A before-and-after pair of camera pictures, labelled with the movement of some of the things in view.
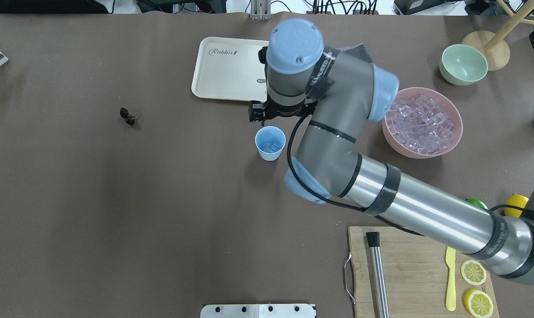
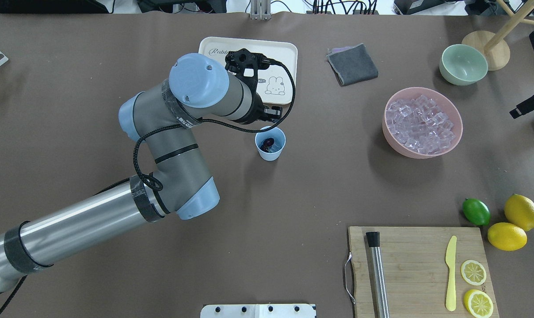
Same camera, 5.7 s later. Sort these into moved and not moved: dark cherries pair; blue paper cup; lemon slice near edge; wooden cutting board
Moved: dark cherries pair
Not moved: blue paper cup; lemon slice near edge; wooden cutting board
